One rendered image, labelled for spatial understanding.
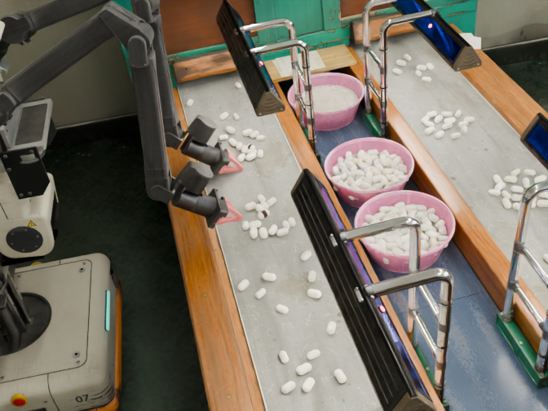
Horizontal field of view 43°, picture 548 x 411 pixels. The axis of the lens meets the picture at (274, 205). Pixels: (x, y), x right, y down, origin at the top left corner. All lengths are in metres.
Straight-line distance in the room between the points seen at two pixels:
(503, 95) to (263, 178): 0.85
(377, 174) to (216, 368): 0.82
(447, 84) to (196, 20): 0.91
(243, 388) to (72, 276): 1.24
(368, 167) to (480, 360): 0.71
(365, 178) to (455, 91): 0.56
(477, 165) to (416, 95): 0.43
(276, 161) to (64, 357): 0.94
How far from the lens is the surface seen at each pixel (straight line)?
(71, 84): 3.73
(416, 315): 1.58
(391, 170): 2.13
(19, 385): 2.43
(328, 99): 2.48
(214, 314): 1.73
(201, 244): 1.92
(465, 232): 1.90
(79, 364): 2.39
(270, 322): 1.72
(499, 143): 2.26
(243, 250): 1.91
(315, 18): 2.68
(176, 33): 2.59
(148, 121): 1.70
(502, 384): 1.70
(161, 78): 2.04
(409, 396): 1.13
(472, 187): 2.07
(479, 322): 1.80
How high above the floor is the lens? 2.05
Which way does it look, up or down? 40 degrees down
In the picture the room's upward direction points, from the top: 8 degrees counter-clockwise
